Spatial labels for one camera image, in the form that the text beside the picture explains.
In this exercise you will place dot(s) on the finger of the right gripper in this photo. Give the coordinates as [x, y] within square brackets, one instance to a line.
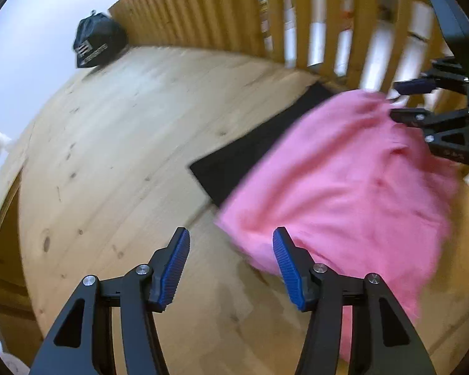
[451, 126]
[432, 80]

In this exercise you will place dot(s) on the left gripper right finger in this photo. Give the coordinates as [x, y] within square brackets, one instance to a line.
[383, 339]

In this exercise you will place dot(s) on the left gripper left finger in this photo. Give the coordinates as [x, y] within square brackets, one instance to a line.
[80, 341]

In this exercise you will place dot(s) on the pink shirt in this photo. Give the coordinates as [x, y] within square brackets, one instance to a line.
[359, 191]

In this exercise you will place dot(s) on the wooden slatted railing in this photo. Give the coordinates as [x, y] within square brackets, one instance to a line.
[258, 27]

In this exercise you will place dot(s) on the black garment with gold print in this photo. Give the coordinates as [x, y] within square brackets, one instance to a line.
[219, 172]

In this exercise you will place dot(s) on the black plastic bag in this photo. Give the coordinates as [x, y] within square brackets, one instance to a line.
[99, 40]

